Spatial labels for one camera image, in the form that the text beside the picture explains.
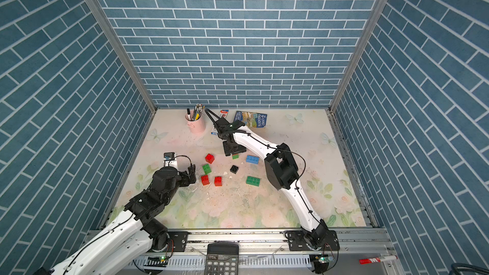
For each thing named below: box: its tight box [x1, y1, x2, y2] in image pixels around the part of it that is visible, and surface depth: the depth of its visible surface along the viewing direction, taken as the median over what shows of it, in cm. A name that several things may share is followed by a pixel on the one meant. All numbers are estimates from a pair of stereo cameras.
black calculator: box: [204, 243, 239, 275], surface depth 69 cm
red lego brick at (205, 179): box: [201, 174, 211, 186], surface depth 89 cm
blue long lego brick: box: [245, 155, 260, 165], surface depth 98 cm
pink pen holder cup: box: [184, 109, 206, 134], surface depth 106 cm
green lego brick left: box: [202, 163, 213, 175], surface depth 93 cm
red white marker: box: [359, 255, 398, 265], surface depth 71 cm
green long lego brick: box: [245, 175, 262, 188], surface depth 91 cm
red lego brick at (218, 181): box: [214, 176, 223, 187], surface depth 88 cm
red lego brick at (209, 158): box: [205, 153, 215, 165], surface depth 98 cm
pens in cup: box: [186, 103, 206, 121], surface depth 102 cm
